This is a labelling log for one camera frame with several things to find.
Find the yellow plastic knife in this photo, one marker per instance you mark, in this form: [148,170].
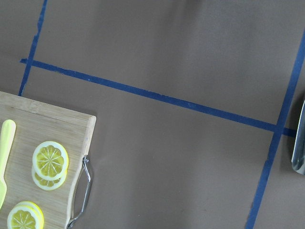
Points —
[6,138]

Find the lemon slice under lower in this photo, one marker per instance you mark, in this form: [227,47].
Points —
[36,208]

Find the bamboo cutting board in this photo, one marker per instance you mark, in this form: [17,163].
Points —
[37,122]

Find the stainless steel scoop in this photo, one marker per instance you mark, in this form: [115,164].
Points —
[298,157]

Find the lemon slice under upper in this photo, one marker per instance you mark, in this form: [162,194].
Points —
[47,185]

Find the lemon slice under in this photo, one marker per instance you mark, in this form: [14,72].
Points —
[36,208]
[47,185]

